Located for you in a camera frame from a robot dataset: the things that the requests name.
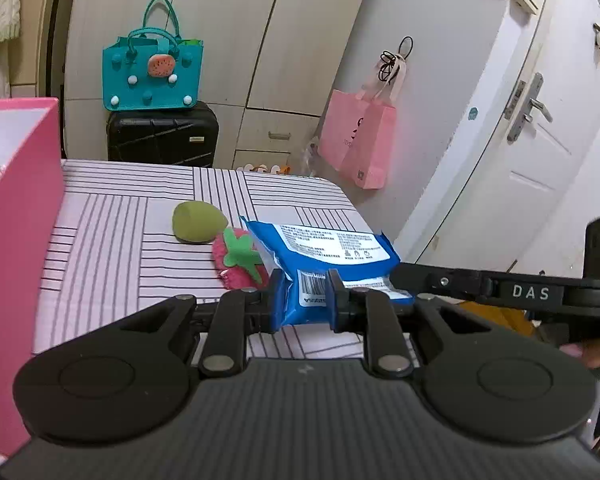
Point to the red strawberry plush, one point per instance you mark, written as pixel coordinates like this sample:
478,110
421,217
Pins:
235,271

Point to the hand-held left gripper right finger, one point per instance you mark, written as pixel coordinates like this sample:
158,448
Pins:
337,302

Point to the pink paper bag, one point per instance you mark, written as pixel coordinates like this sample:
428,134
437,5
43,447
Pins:
365,145

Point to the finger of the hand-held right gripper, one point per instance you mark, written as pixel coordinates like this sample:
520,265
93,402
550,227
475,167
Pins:
445,281

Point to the pink box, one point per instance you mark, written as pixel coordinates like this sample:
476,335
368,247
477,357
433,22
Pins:
15,260

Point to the black suitcase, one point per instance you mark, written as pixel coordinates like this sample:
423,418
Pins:
160,135

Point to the teal felt tote bag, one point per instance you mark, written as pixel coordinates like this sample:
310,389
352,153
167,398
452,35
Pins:
130,80

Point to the round teal sticker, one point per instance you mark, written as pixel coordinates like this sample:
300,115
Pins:
473,113

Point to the striped pink sheet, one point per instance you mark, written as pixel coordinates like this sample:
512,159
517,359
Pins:
105,220

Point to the green avocado-shaped toy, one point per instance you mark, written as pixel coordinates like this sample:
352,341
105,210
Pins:
195,222

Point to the beige wardrobe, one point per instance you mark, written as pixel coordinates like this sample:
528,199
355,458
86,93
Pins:
260,35

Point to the person's right hand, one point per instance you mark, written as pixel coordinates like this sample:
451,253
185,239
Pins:
597,352

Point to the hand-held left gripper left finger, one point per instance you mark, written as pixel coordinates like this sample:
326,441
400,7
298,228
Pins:
276,300

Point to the clear plastic bag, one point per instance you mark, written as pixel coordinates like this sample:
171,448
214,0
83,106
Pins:
310,157

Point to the white door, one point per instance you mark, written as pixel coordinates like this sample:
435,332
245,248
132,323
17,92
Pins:
545,175

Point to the blue wet wipe packet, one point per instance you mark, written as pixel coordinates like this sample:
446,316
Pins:
325,250

